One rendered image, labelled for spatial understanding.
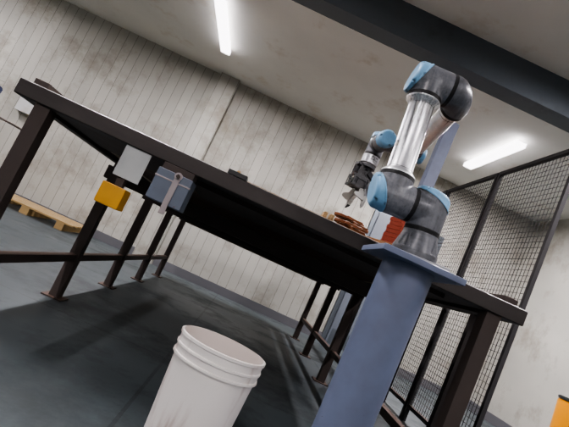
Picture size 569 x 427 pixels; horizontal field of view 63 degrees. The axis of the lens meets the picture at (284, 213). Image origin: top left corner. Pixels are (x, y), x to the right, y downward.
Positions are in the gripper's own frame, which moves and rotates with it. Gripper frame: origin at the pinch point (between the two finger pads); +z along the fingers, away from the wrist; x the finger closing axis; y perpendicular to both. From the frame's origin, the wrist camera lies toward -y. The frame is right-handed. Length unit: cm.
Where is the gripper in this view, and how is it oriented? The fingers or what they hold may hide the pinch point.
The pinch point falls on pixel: (353, 208)
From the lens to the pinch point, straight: 203.2
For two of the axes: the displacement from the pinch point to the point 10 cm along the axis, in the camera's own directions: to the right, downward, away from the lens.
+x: 3.0, 0.1, -9.5
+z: -4.1, 9.0, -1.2
